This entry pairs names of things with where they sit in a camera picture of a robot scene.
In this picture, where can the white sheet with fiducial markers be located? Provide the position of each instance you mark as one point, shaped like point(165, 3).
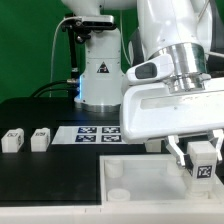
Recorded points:
point(84, 135)

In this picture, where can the black camera on stand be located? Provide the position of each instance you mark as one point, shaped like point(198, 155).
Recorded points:
point(78, 29)

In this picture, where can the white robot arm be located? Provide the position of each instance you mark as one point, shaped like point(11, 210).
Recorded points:
point(148, 59)

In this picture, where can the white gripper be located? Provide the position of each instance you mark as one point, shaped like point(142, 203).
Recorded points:
point(150, 111)

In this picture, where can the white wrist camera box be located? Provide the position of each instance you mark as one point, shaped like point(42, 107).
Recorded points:
point(151, 71)

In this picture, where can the white square table top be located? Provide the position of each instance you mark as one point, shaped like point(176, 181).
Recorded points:
point(155, 179)

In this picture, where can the white obstacle fence rail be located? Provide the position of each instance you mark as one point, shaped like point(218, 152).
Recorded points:
point(114, 214)

